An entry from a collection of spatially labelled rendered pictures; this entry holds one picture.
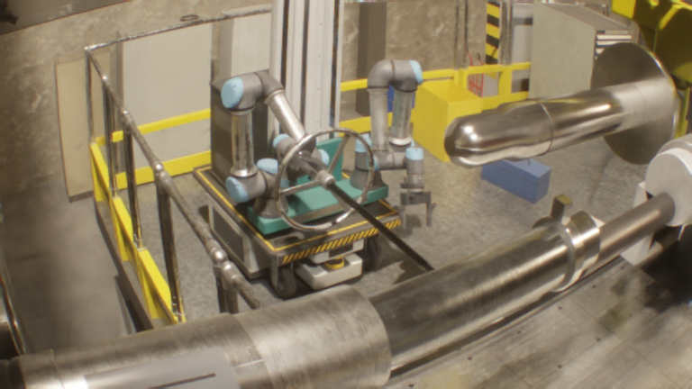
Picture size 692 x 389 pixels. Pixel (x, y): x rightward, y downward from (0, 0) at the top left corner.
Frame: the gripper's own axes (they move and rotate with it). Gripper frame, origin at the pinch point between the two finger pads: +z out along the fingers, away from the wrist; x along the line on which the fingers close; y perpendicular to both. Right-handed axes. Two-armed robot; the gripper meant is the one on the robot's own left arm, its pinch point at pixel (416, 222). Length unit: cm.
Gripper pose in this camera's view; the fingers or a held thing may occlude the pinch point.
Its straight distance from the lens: 305.2
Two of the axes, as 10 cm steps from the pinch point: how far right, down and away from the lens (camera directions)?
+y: 4.6, 0.5, -8.9
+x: 8.9, -0.6, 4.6
